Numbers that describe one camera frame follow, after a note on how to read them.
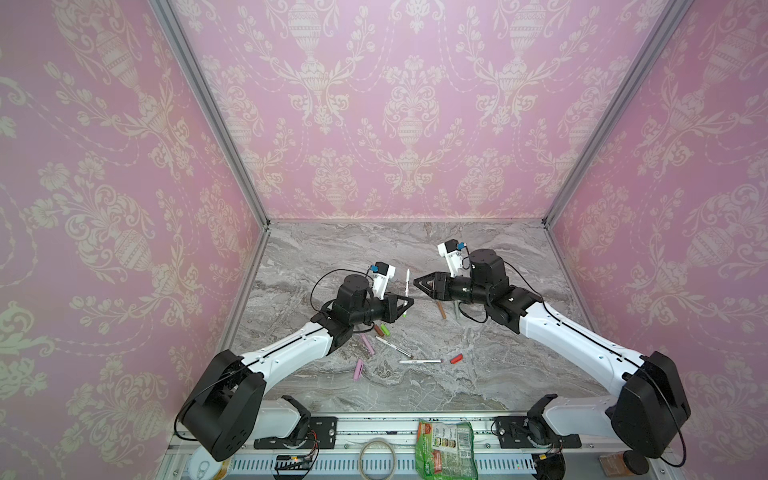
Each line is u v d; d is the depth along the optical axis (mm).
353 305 648
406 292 777
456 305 699
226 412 415
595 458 711
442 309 964
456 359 860
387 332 914
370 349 876
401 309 764
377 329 920
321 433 740
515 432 733
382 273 731
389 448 714
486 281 611
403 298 773
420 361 854
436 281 687
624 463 631
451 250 702
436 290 687
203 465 659
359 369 839
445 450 701
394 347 876
